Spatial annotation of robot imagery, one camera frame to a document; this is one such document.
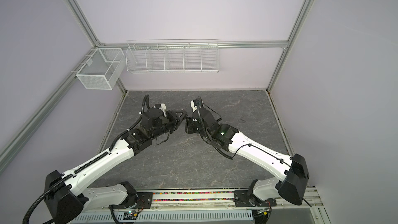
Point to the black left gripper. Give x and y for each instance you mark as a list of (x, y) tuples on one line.
[(175, 118)]

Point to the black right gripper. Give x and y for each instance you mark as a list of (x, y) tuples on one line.
[(191, 122)]

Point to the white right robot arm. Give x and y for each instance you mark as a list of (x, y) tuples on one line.
[(290, 174)]

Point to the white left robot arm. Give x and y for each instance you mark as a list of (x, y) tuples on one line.
[(67, 194)]

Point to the white mesh box basket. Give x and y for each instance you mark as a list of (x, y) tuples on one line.
[(102, 69)]

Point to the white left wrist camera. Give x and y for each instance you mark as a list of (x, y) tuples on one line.
[(161, 107)]

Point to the white wire wall basket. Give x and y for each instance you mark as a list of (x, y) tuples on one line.
[(173, 56)]

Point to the aluminium front mounting rail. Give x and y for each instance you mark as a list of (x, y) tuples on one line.
[(183, 199)]

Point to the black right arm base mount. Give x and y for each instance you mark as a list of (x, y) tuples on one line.
[(243, 199)]

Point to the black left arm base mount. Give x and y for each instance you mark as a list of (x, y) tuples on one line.
[(140, 200)]

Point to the white ventilated cable duct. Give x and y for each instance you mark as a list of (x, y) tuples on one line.
[(164, 217)]

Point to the aluminium frame corner post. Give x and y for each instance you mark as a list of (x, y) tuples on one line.
[(82, 21)]

